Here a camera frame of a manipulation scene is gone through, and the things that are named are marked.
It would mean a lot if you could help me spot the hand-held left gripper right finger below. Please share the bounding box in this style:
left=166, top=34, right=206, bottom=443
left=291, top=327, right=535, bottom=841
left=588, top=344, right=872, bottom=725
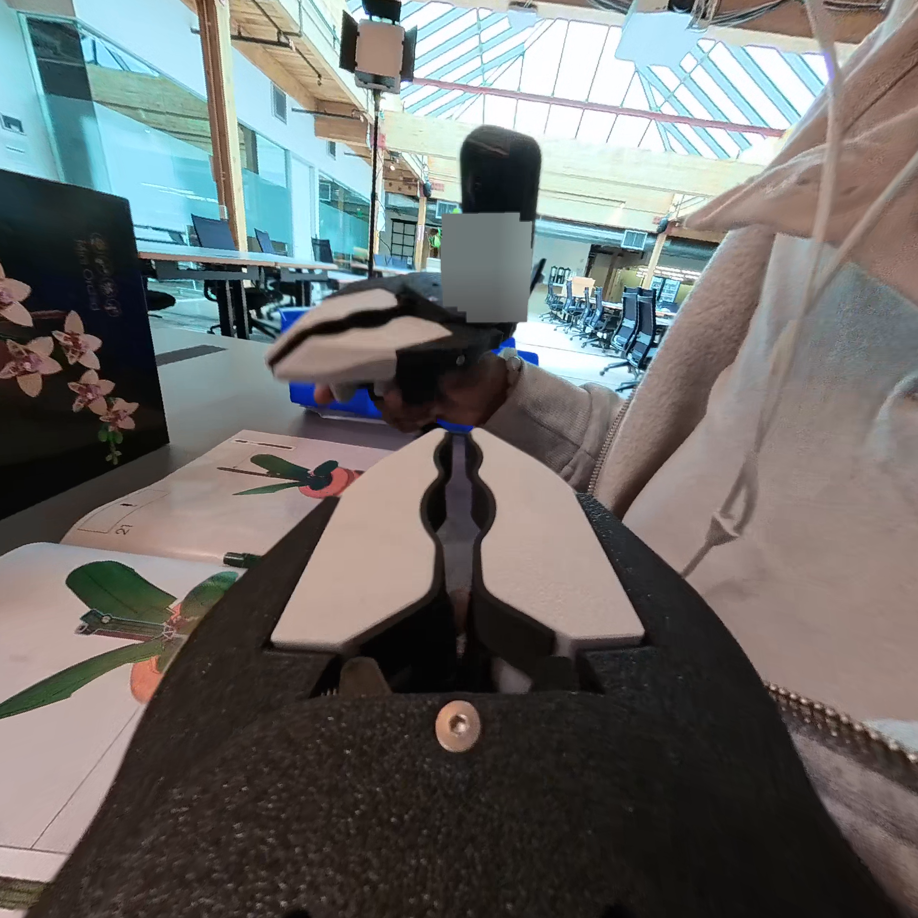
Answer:
left=465, top=427, right=646, bottom=658

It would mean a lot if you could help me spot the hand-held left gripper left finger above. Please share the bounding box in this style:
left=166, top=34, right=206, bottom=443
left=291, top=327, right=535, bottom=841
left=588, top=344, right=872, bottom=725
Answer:
left=270, top=427, right=453, bottom=654

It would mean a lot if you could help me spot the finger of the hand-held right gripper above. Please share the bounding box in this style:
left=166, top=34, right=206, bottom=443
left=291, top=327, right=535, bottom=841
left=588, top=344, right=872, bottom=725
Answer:
left=277, top=293, right=404, bottom=354
left=265, top=314, right=454, bottom=383

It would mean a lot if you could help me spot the person's right forearm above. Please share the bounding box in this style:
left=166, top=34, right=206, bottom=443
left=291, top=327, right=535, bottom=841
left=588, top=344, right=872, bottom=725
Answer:
left=482, top=359, right=626, bottom=492

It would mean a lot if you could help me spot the long wooden top office desk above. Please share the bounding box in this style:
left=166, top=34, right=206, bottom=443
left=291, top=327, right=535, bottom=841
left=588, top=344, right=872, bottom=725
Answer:
left=135, top=239, right=339, bottom=339

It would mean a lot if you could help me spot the person's right hand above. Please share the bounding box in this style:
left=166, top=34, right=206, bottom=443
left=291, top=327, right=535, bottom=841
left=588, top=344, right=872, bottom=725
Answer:
left=313, top=351, right=516, bottom=433

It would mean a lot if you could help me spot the blue plastic bin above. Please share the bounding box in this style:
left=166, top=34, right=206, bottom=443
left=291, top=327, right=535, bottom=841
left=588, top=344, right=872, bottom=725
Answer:
left=289, top=307, right=540, bottom=422

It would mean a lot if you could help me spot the row of black office chairs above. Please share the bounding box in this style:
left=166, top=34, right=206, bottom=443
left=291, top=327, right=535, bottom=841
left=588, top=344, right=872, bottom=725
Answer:
left=540, top=264, right=684, bottom=394

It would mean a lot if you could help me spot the wooden pillar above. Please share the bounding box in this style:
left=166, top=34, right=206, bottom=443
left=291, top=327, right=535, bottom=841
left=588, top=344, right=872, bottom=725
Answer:
left=195, top=0, right=250, bottom=253

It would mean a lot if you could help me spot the person in beige hoodie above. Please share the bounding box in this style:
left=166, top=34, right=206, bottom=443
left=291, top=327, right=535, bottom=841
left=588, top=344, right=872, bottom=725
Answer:
left=591, top=0, right=918, bottom=912

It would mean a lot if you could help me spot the black orchid print box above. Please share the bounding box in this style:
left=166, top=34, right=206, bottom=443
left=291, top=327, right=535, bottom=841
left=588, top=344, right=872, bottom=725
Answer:
left=0, top=168, right=171, bottom=522

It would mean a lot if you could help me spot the open instruction booklet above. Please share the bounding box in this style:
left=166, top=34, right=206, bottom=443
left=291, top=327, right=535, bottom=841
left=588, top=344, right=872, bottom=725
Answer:
left=0, top=428, right=394, bottom=889

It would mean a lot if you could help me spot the white cord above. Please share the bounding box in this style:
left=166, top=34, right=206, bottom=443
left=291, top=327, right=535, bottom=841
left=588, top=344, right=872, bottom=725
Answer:
left=680, top=0, right=918, bottom=578

